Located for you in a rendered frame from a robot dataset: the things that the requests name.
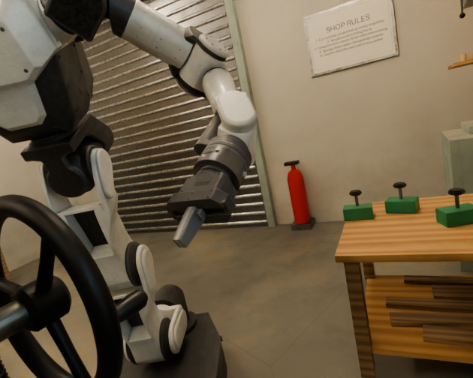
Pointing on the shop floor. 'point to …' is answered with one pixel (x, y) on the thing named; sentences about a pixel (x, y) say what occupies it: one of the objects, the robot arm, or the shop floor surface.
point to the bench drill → (469, 138)
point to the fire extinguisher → (299, 199)
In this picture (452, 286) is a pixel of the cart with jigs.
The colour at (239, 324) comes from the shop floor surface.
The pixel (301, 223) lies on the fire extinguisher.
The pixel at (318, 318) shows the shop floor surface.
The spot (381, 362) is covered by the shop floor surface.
